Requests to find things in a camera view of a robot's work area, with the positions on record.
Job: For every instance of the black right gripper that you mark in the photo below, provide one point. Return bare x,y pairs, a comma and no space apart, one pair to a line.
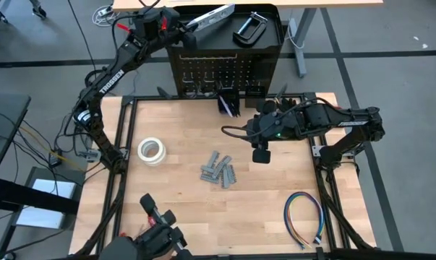
275,126

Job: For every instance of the metal pegboard hook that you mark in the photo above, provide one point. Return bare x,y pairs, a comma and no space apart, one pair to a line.
204,82
185,81

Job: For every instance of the gray power adapter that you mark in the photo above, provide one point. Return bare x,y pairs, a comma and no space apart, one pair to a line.
55,159

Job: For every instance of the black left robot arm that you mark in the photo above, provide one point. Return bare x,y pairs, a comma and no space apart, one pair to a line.
111,82

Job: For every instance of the white masking tape roll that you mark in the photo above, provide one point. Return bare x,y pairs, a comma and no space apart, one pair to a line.
140,151

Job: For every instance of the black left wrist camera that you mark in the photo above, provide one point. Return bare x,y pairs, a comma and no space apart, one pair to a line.
189,40

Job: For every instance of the black pegboard bin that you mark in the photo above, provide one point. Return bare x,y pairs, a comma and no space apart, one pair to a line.
255,97
228,92

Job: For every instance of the black aluminium table frame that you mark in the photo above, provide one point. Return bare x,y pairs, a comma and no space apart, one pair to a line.
149,98

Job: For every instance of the black C-clamp with silver screw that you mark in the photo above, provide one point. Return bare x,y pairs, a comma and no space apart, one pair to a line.
261,27

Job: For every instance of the white and blue pen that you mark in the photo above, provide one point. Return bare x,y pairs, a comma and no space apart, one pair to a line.
226,106

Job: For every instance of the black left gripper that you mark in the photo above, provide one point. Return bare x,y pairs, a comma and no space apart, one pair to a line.
156,25

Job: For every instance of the black pen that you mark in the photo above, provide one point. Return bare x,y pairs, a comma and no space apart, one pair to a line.
237,110

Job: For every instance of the white panel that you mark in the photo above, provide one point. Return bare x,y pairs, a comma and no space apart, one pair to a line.
51,187

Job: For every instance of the black pegboard stand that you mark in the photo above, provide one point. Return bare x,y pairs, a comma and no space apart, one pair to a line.
210,41

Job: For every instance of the dark desk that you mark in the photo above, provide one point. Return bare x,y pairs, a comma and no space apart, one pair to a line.
4,126

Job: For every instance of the small grey box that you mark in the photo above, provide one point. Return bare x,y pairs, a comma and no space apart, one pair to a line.
214,16

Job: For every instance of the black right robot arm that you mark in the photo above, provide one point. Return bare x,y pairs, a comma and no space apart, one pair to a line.
355,121

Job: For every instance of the black chair caster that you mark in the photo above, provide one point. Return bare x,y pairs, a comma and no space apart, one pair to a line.
39,12

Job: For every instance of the black table camera mount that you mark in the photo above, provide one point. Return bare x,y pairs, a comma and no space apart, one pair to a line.
156,238

